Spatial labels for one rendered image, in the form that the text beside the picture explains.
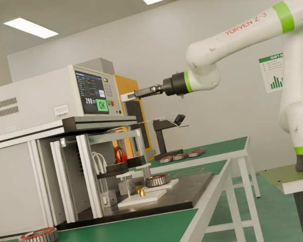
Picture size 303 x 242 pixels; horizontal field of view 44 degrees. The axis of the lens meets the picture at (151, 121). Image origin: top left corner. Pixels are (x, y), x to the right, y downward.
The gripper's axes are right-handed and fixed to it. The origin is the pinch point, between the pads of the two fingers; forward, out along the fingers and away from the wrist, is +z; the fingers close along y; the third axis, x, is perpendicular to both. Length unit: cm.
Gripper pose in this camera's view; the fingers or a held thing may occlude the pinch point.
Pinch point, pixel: (129, 97)
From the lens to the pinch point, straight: 163.8
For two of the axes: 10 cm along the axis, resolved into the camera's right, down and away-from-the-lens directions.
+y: 2.6, -0.1, 9.6
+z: -9.4, 2.2, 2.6
